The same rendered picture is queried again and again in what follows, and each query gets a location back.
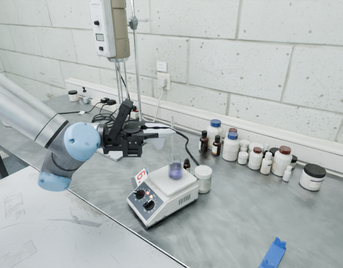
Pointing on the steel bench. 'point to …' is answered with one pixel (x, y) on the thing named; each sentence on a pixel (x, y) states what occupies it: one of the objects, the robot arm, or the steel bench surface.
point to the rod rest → (274, 254)
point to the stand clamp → (136, 22)
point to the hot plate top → (161, 179)
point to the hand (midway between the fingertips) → (171, 129)
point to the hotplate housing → (186, 197)
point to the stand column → (136, 63)
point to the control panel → (145, 201)
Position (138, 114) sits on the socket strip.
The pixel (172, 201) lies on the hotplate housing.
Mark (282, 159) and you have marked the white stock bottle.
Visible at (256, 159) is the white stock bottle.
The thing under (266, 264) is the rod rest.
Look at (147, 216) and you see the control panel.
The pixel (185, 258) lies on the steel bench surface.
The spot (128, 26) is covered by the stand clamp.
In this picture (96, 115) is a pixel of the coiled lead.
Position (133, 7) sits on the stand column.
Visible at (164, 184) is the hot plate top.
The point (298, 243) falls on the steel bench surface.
